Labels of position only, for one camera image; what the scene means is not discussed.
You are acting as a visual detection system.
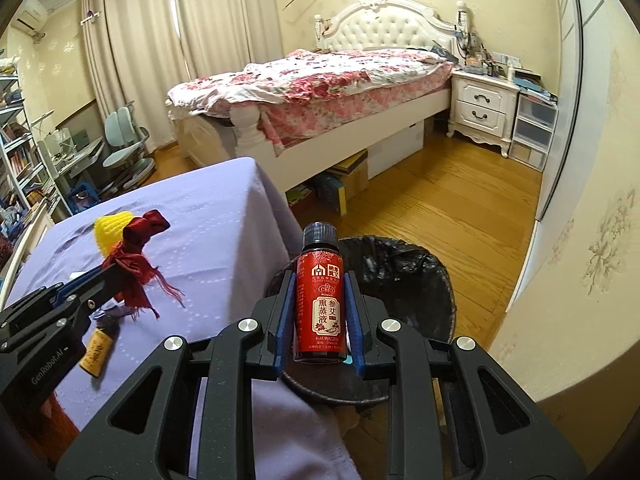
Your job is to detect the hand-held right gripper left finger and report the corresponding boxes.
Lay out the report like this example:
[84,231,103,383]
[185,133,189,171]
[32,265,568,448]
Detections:
[62,270,296,480]

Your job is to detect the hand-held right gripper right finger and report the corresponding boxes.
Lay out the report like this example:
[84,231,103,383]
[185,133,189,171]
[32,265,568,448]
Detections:
[345,270,586,480]

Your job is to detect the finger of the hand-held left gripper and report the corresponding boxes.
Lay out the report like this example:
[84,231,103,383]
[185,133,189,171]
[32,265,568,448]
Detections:
[10,266,118,317]
[60,280,128,331]

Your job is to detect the red label dark bottle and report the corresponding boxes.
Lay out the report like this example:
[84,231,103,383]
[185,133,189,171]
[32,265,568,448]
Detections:
[291,221,348,365]

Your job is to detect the yellow label dark bottle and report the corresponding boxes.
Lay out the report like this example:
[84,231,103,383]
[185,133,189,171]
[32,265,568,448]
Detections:
[79,317,121,377]

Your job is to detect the yellow foam fruit net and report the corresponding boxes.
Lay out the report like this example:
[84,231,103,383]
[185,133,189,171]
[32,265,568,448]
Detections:
[94,212,138,258]

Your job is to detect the black lined trash bin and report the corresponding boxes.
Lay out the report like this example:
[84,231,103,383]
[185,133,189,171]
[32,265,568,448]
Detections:
[265,235,457,406]

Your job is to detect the colourful flat box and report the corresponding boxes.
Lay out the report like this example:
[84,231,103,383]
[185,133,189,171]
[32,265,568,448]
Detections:
[285,185,321,208]

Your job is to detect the grey study desk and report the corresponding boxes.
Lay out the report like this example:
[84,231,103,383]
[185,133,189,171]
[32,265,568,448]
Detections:
[42,130,106,211]

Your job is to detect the blue box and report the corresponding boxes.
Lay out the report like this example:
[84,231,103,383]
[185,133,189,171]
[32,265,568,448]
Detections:
[317,175,348,217]

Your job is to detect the purple tablecloth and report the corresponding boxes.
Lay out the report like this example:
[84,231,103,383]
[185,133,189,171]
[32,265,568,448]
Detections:
[0,156,361,480]

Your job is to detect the white bookshelf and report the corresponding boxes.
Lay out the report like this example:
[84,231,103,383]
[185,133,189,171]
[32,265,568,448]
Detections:
[0,60,58,226]

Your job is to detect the light blue desk chair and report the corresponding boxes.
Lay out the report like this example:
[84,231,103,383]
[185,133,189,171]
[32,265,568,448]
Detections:
[102,101,157,186]

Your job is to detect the brown cardboard box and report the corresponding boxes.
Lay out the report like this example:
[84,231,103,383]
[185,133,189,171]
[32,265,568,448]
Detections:
[327,152,370,198]

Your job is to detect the white storage box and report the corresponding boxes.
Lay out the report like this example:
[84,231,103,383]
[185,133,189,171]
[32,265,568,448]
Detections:
[367,120,426,181]

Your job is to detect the pink floral bed sheet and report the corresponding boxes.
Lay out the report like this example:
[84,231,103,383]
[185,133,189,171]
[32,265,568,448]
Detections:
[260,75,451,148]

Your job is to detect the floral quilt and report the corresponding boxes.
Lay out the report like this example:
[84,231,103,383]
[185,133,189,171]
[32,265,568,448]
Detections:
[166,49,456,116]

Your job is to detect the beige curtain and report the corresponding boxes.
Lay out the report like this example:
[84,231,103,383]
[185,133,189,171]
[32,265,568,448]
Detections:
[80,0,183,118]
[172,0,281,78]

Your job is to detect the white nightstand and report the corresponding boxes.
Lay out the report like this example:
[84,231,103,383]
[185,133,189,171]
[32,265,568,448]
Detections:
[446,70,521,159]

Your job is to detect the clear plastic drawer unit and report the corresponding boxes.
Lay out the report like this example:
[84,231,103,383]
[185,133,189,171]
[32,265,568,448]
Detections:
[510,92,558,170]

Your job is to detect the white air conditioner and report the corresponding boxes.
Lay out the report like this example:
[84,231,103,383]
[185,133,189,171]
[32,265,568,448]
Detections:
[12,0,48,36]

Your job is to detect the stack of books and papers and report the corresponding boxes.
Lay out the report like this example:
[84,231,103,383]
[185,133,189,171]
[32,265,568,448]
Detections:
[514,71,558,106]

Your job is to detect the white bed with tufted headboard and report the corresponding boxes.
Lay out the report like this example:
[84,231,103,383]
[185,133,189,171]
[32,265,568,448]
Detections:
[166,0,468,206]

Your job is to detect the white sliding wardrobe door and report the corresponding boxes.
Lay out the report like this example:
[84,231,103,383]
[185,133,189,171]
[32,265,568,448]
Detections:
[535,0,623,223]

